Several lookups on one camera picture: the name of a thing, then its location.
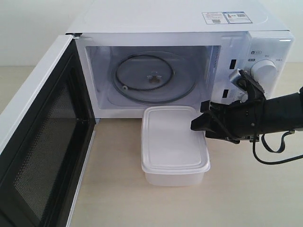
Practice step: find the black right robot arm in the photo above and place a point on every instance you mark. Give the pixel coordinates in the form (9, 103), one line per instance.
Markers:
(283, 113)

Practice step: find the glass microwave turntable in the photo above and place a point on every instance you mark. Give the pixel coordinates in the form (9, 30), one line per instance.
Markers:
(154, 77)

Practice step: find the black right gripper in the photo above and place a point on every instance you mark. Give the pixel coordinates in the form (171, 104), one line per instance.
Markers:
(231, 123)

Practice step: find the white microwave door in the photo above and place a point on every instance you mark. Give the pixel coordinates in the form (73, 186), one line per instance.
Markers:
(46, 132)

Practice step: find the white lidded plastic container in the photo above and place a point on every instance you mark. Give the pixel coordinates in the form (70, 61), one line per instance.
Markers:
(171, 153)

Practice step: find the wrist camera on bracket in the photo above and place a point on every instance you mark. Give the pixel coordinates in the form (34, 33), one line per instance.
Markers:
(246, 83)

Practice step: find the white microwave oven body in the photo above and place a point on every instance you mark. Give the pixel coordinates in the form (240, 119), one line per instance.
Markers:
(109, 30)

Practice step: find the white upper power knob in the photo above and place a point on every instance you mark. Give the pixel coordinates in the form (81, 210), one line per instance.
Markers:
(263, 69)

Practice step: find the warning label sticker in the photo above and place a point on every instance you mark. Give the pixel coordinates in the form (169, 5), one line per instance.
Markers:
(230, 17)

